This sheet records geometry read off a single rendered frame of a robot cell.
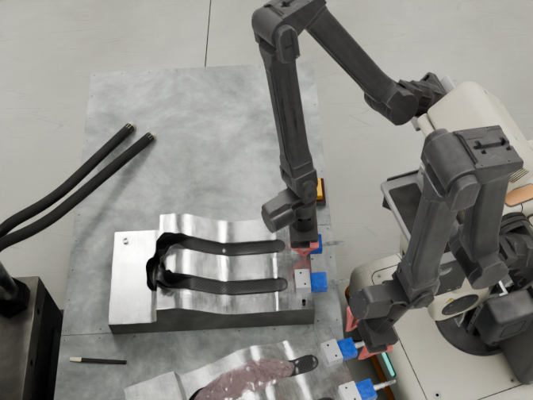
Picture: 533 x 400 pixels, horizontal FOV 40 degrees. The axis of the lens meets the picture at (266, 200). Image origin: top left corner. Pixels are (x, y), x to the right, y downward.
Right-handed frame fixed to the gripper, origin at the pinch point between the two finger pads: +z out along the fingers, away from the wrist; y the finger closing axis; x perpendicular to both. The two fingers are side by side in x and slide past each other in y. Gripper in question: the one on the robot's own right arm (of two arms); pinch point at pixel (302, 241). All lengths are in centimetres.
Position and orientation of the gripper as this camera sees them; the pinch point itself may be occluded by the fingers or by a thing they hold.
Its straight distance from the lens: 185.0
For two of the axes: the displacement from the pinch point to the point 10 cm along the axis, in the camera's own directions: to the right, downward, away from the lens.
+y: 0.5, 8.3, -5.6
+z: 0.2, 5.5, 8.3
